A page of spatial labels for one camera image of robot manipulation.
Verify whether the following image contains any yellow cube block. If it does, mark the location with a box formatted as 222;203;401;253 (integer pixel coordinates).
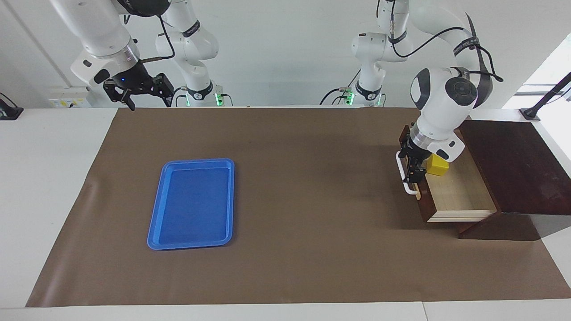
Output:
426;154;450;177

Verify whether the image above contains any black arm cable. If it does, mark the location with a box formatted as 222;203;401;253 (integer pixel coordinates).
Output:
387;0;505;83
139;13;175;62

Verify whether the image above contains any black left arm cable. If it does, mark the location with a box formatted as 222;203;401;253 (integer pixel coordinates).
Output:
387;0;505;83

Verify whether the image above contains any white wall socket box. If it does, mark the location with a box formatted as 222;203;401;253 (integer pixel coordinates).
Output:
48;87;92;109

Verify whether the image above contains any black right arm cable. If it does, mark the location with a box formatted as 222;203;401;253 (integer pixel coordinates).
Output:
139;13;175;62

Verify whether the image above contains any wooden drawer with dark panel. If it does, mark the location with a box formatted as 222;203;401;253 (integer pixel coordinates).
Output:
398;125;498;223

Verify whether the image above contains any dark brown wooden cabinet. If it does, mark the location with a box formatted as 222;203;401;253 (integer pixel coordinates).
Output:
456;119;571;241

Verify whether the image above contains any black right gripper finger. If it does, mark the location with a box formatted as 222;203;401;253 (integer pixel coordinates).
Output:
114;88;136;111
152;74;174;107

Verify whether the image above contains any black angled stand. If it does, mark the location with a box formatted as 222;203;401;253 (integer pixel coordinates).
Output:
520;73;571;121

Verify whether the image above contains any blue plastic tray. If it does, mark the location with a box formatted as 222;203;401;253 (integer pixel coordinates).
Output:
147;158;235;251

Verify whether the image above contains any black base cable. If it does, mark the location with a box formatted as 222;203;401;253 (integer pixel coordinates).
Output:
320;67;361;106
172;86;189;108

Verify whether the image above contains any small black clamp mount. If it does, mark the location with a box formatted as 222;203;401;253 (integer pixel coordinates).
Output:
0;92;24;120

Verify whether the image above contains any brown table mat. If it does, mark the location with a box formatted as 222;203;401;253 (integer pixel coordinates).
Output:
25;107;571;308

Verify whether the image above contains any white drawer handle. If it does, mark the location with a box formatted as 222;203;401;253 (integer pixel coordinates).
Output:
395;151;420;196

